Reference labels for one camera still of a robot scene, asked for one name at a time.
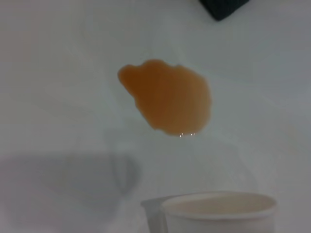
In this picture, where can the brown water stain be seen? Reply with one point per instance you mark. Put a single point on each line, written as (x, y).
(170, 97)

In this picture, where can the dark blue rag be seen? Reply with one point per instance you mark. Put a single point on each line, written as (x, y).
(223, 8)

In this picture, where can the white paper cup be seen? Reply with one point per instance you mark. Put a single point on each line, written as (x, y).
(218, 218)

